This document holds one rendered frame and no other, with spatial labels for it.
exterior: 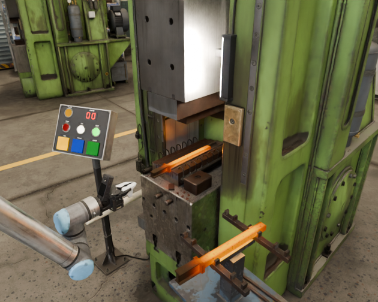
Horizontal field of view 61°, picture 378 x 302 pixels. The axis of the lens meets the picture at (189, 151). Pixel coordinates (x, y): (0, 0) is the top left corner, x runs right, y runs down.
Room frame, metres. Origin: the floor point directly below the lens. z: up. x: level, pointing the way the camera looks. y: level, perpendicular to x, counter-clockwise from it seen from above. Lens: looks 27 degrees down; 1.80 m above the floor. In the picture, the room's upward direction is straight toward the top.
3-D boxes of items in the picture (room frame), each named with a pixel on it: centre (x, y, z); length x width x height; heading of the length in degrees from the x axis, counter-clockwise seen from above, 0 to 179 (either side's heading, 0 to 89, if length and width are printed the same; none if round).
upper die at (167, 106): (1.57, -0.02, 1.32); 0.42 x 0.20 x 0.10; 136
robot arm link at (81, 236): (1.01, 0.47, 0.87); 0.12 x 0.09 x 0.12; 25
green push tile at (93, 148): (1.60, 0.53, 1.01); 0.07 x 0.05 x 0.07; 71
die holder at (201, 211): (1.54, -0.07, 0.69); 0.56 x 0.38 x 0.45; 136
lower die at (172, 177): (1.57, -0.02, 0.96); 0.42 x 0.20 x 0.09; 136
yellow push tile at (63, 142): (1.66, 0.72, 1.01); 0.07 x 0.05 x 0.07; 71
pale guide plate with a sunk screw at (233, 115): (1.29, -0.19, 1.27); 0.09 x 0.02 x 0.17; 46
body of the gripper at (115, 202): (1.15, 0.35, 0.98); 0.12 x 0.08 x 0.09; 136
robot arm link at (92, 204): (1.09, 0.41, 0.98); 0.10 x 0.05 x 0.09; 46
